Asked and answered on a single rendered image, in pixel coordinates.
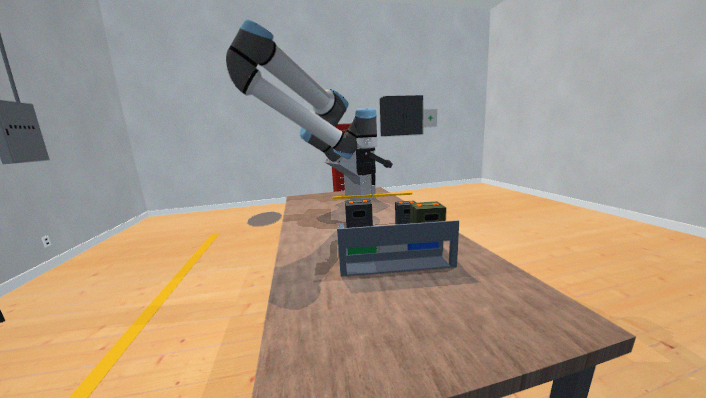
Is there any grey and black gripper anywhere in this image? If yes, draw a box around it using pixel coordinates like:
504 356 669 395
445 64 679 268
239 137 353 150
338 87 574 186
356 148 376 197

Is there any green bin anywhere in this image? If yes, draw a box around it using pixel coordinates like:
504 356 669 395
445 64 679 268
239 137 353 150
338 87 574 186
348 247 376 255

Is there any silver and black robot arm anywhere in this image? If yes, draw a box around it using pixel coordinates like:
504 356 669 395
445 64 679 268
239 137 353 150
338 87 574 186
226 19 377 161

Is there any blue open bin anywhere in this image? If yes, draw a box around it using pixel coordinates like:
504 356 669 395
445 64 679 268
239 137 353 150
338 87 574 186
408 242 439 250

